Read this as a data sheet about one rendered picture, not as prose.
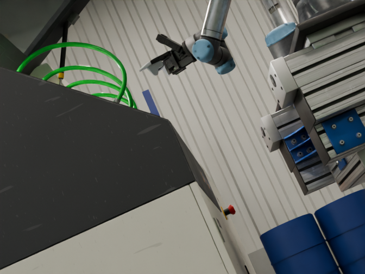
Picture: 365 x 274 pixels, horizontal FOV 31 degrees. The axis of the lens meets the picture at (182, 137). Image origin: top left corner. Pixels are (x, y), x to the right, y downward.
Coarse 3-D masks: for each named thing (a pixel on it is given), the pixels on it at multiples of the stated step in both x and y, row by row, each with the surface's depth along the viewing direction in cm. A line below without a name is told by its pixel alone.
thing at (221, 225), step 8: (208, 200) 167; (216, 208) 191; (216, 216) 170; (216, 224) 152; (224, 224) 198; (224, 232) 175; (224, 240) 152; (232, 240) 203; (232, 248) 179; (232, 256) 162; (240, 256) 206; (240, 264) 182; (240, 272) 162; (248, 272) 203
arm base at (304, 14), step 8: (296, 0) 170; (304, 0) 168; (312, 0) 166; (320, 0) 165; (328, 0) 164; (336, 0) 164; (344, 0) 167; (296, 8) 172; (304, 8) 168; (312, 8) 166; (320, 8) 164; (328, 8) 163; (304, 16) 167; (312, 16) 165
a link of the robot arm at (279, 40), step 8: (288, 24) 218; (272, 32) 219; (280, 32) 217; (288, 32) 217; (272, 40) 219; (280, 40) 217; (288, 40) 216; (272, 48) 220; (280, 48) 217; (288, 48) 216; (280, 56) 217
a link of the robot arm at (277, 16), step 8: (264, 0) 237; (272, 0) 235; (280, 0) 235; (264, 8) 239; (272, 8) 235; (280, 8) 234; (288, 8) 235; (272, 16) 236; (280, 16) 234; (288, 16) 234; (272, 24) 237; (280, 24) 234; (296, 24) 232
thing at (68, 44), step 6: (66, 42) 202; (72, 42) 202; (78, 42) 202; (42, 48) 203; (48, 48) 203; (54, 48) 203; (90, 48) 201; (96, 48) 200; (102, 48) 200; (36, 54) 203; (108, 54) 199; (24, 60) 203; (30, 60) 204; (114, 60) 199; (24, 66) 203; (120, 66) 198; (126, 78) 197; (126, 84) 197; (120, 90) 196; (120, 96) 196
